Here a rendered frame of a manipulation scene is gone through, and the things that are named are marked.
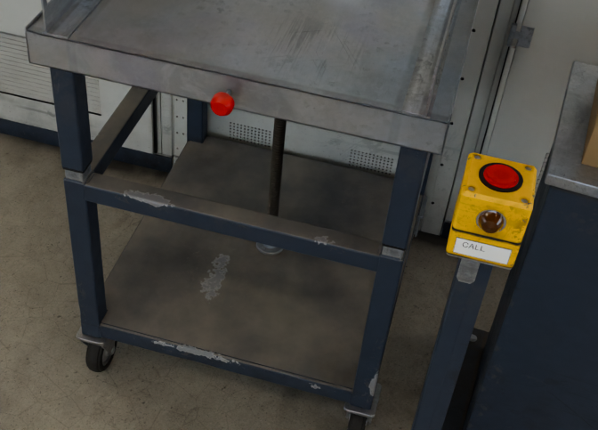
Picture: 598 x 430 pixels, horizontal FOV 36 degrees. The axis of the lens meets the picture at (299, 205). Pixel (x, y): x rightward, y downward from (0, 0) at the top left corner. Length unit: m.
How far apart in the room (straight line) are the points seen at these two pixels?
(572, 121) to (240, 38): 0.51
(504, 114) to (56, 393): 1.10
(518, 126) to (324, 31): 0.75
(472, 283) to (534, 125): 0.94
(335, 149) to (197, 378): 0.64
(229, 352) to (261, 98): 0.63
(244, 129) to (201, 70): 0.93
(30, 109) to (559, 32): 1.31
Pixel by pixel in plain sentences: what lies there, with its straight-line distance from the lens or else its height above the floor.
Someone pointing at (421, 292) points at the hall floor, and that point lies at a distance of 2.16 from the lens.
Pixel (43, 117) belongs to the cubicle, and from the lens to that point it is 2.44.
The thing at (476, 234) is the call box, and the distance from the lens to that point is 1.07.
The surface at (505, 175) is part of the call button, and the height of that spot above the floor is 0.91.
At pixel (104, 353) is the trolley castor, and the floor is 0.05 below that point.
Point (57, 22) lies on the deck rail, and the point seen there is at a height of 0.83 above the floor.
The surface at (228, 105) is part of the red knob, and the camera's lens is 1.27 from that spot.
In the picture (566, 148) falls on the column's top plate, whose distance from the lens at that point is 1.40.
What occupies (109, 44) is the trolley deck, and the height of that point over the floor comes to 0.82.
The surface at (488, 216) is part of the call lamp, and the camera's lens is 1.04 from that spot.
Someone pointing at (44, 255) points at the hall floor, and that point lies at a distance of 2.21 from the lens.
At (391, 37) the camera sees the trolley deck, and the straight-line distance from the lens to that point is 1.42.
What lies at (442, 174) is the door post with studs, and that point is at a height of 0.19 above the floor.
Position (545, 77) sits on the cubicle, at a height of 0.52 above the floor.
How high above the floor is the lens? 1.55
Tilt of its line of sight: 42 degrees down
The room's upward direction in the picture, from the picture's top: 6 degrees clockwise
